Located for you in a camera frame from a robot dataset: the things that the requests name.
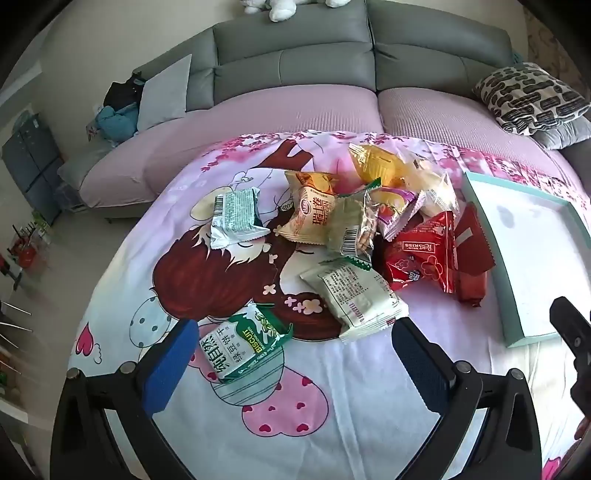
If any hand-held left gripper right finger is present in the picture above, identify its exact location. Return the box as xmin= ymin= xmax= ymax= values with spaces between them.
xmin=392 ymin=318 xmax=543 ymax=480

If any printed blanket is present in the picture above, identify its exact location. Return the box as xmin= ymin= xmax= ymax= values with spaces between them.
xmin=67 ymin=131 xmax=591 ymax=480

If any pink sofa cover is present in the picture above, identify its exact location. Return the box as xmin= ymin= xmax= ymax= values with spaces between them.
xmin=78 ymin=88 xmax=591 ymax=217

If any purple snack packet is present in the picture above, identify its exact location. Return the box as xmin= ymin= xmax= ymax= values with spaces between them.
xmin=376 ymin=185 xmax=426 ymax=241

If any black patterned pillow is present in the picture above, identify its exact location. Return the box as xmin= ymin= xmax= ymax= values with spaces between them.
xmin=473 ymin=62 xmax=591 ymax=136

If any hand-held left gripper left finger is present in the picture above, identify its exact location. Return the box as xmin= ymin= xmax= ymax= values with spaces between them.
xmin=50 ymin=318 xmax=218 ymax=480

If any teal white tray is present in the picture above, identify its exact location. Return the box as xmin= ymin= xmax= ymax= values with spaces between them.
xmin=462 ymin=171 xmax=591 ymax=348

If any blue clothing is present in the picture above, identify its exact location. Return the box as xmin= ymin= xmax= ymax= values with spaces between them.
xmin=95 ymin=105 xmax=139 ymax=141

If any clear green snack packet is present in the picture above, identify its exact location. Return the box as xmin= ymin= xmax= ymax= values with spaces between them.
xmin=325 ymin=178 xmax=382 ymax=259

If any light grey pillow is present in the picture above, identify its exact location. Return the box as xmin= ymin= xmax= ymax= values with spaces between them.
xmin=136 ymin=54 xmax=192 ymax=132

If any dark red snack packet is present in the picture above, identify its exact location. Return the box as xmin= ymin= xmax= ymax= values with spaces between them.
xmin=455 ymin=203 xmax=495 ymax=305

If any black clothing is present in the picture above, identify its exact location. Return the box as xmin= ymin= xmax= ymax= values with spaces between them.
xmin=104 ymin=76 xmax=146 ymax=112

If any green biscuit packet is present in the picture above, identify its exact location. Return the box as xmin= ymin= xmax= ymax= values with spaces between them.
xmin=198 ymin=302 xmax=294 ymax=384

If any dark grey cabinet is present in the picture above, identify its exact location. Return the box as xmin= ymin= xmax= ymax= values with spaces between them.
xmin=2 ymin=113 xmax=63 ymax=227

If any yellow orange jelly packet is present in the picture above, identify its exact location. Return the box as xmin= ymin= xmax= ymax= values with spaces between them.
xmin=348 ymin=143 xmax=419 ymax=190

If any cream bun packet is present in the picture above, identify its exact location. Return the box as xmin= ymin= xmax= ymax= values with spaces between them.
xmin=406 ymin=159 xmax=460 ymax=217

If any grey white plush toy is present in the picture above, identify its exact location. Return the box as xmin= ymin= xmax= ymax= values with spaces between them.
xmin=240 ymin=0 xmax=352 ymax=23

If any red plastic object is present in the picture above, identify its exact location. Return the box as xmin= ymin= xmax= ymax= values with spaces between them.
xmin=9 ymin=226 xmax=38 ymax=268

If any pale green snack packet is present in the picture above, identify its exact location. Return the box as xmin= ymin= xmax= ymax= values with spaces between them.
xmin=300 ymin=256 xmax=409 ymax=342

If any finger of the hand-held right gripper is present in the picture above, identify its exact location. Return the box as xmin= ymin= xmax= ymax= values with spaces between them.
xmin=549 ymin=296 xmax=591 ymax=407

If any silver green snack packet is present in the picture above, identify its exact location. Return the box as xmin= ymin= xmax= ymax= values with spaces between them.
xmin=210 ymin=187 xmax=271 ymax=250

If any red candy bag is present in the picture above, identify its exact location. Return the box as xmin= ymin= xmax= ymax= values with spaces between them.
xmin=383 ymin=210 xmax=458 ymax=294

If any beige orange snack packet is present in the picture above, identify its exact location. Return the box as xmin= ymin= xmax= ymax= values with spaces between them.
xmin=277 ymin=171 xmax=342 ymax=245

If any grey sofa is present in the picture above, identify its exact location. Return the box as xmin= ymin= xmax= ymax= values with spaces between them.
xmin=58 ymin=0 xmax=591 ymax=222

